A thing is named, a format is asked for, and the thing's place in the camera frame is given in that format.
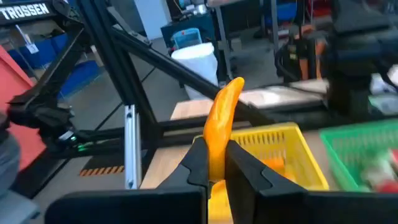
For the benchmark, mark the light blue translucent box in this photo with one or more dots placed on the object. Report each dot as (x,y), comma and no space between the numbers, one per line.
(186,37)

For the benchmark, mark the person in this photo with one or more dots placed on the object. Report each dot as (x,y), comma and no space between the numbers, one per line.
(6,165)

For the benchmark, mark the yellow plastic basket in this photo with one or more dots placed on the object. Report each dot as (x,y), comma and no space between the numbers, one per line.
(304,161)

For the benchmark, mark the blue storage bin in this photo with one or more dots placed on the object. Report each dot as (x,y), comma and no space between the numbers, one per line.
(40,51)
(77,76)

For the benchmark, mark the red cabinet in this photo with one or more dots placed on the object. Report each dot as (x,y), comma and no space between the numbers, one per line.
(15,77)

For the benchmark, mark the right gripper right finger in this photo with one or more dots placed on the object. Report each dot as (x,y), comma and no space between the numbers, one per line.
(245,180)

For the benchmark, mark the orange black vacuum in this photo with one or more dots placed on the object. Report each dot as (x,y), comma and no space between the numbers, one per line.
(306,53)

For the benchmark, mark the green plastic basket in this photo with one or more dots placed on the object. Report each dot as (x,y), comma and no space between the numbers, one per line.
(342,146)

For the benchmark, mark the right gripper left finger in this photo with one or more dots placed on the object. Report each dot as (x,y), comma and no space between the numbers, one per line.
(196,174)

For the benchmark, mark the white plastic bucket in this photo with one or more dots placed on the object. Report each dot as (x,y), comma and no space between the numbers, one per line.
(199,67)

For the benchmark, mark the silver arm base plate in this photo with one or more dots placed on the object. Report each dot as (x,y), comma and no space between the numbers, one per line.
(280,96)

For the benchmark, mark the hazard striped black platform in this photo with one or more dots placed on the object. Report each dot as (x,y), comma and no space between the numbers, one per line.
(102,170)

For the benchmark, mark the orange chili pepper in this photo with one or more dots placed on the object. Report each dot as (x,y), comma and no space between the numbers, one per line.
(275,164)
(222,118)

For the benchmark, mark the silver aluminium post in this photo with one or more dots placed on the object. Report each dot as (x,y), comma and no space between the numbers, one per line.
(133,146)

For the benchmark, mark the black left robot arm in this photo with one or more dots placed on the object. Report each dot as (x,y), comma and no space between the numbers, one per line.
(357,46)

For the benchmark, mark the red cap mushroom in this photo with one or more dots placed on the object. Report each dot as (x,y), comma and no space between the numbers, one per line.
(388,187)

